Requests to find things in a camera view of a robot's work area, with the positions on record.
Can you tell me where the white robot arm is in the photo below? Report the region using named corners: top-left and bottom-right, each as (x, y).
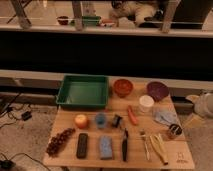
top-left (194, 93), bottom-right (213, 117)

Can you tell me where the green plastic tray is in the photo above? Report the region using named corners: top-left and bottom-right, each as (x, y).
top-left (56, 75), bottom-right (109, 109)

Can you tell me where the orange bowl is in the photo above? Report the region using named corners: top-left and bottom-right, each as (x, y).
top-left (113, 79), bottom-right (133, 98)

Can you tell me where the small black cup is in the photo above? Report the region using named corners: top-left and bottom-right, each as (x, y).
top-left (112, 114), bottom-right (122, 128)

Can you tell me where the orange carrot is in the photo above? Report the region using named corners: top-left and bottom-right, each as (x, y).
top-left (127, 106), bottom-right (138, 125)

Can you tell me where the white cup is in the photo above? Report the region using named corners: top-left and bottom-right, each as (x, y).
top-left (139, 95), bottom-right (154, 113)

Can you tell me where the red yellow apple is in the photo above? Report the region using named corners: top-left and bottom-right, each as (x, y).
top-left (74, 114), bottom-right (88, 129)

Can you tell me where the purple bowl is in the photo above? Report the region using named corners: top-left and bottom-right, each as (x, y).
top-left (146, 81), bottom-right (169, 102)

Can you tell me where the blue sponge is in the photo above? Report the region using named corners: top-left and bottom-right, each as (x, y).
top-left (99, 136), bottom-right (113, 160)

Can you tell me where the silver fork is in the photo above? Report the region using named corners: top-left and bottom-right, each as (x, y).
top-left (140, 130), bottom-right (151, 161)

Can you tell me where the blue grey cloth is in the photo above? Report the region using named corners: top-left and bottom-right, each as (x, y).
top-left (153, 109), bottom-right (178, 126)

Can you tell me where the black remote control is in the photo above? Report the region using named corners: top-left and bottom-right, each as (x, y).
top-left (76, 133), bottom-right (88, 159)

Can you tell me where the yellow banana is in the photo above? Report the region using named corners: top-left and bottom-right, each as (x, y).
top-left (150, 134), bottom-right (168, 165)

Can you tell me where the bunch of dark grapes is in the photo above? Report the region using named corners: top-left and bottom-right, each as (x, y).
top-left (46, 128), bottom-right (75, 157)

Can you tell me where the brown can cup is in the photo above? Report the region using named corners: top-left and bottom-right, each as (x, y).
top-left (167, 124), bottom-right (182, 139)

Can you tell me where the black power adapter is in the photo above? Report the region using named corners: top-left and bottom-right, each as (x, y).
top-left (21, 111), bottom-right (32, 121)

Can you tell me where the black handled knife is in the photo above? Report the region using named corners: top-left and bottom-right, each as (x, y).
top-left (122, 128), bottom-right (128, 162)

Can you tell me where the black floor cable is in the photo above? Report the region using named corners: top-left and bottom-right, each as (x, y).
top-left (0, 92), bottom-right (31, 129)

